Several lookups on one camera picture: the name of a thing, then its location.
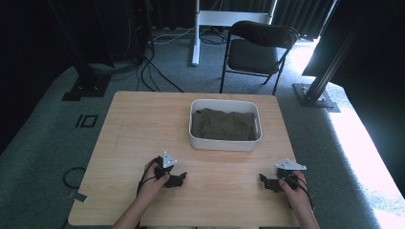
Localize person's left hand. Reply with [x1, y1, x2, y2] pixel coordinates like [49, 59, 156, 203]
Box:
[137, 161, 172, 206]

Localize left hand-held gripper cable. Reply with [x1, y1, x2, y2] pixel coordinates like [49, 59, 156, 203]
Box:
[136, 156, 160, 229]

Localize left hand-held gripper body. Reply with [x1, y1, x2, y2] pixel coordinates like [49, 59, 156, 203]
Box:
[154, 150, 185, 189]

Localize grey tape piece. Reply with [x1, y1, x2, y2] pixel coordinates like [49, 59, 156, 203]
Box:
[67, 190, 89, 204]

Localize black folding chair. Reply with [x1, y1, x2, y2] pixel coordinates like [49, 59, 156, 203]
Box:
[219, 20, 301, 96]

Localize white metal desk frame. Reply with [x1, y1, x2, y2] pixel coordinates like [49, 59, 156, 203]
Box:
[191, 0, 279, 67]

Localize right hand-held gripper cable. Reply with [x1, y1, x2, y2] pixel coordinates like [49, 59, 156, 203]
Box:
[288, 176, 316, 213]

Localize olive green pants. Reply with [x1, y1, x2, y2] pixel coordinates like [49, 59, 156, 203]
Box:
[190, 107, 258, 142]

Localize black metal stand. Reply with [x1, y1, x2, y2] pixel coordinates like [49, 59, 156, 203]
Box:
[47, 0, 113, 102]
[291, 0, 361, 114]

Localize person's right hand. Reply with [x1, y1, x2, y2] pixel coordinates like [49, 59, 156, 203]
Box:
[278, 170, 312, 212]

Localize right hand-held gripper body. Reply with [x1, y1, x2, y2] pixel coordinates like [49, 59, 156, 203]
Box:
[269, 158, 309, 194]

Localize hand-held gripper cable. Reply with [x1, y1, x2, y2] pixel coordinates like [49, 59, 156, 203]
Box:
[288, 176, 316, 213]
[136, 156, 160, 229]

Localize white floor cable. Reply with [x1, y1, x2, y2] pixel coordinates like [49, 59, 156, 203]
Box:
[152, 26, 204, 46]

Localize black floor cables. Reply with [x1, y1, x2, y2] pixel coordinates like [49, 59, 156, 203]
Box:
[89, 0, 185, 94]

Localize white plastic bin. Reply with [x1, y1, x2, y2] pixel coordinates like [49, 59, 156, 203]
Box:
[188, 98, 263, 153]

